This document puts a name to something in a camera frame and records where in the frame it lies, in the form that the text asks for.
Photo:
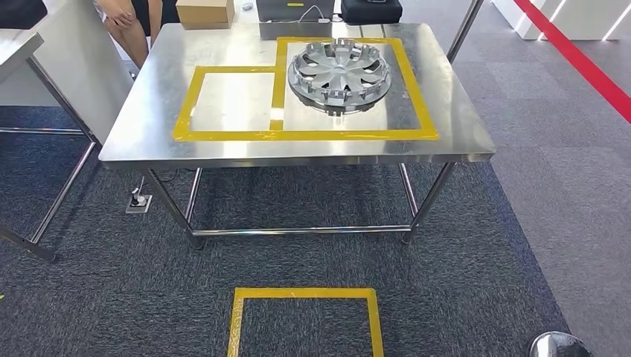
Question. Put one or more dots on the grey plastic wheel hubcap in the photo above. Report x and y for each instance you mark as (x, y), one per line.
(340, 74)

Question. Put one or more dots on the stainless steel workbench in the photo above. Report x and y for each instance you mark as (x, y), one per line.
(148, 123)

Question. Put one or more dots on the grey equipment case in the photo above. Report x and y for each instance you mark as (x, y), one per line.
(276, 12)

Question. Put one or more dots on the black bag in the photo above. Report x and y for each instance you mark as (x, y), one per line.
(369, 12)

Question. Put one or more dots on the grey floor socket box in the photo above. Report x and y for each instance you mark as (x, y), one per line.
(138, 204)

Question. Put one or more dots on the plain cardboard box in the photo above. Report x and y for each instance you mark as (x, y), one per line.
(204, 12)

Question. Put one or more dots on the chrome stanchion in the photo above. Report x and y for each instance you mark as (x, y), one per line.
(559, 347)
(465, 29)

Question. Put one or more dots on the person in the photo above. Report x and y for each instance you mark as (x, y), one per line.
(133, 39)

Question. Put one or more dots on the white desk panel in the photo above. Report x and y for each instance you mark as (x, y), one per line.
(64, 74)

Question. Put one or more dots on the red barrier belt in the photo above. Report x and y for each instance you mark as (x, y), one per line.
(577, 56)

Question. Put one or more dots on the table with chrome legs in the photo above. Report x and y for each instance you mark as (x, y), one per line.
(15, 49)

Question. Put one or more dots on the black chair seat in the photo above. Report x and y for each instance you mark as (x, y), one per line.
(22, 12)

